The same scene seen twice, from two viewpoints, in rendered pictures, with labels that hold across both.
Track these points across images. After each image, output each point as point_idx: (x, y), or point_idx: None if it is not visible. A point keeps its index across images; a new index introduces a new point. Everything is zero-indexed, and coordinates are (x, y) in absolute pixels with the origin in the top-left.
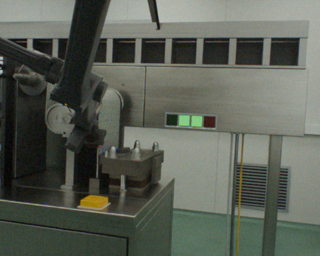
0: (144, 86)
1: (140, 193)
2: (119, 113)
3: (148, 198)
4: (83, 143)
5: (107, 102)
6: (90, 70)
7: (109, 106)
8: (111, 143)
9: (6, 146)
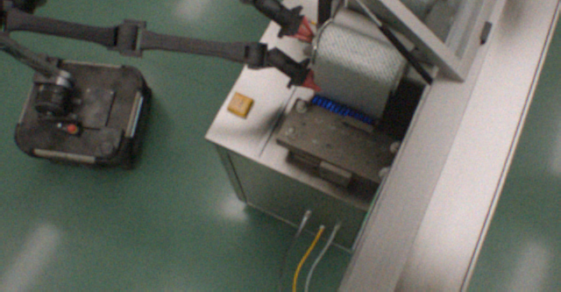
0: (414, 113)
1: (284, 153)
2: (384, 95)
3: (262, 158)
4: (266, 67)
5: (340, 69)
6: (87, 40)
7: (348, 74)
8: (354, 103)
9: None
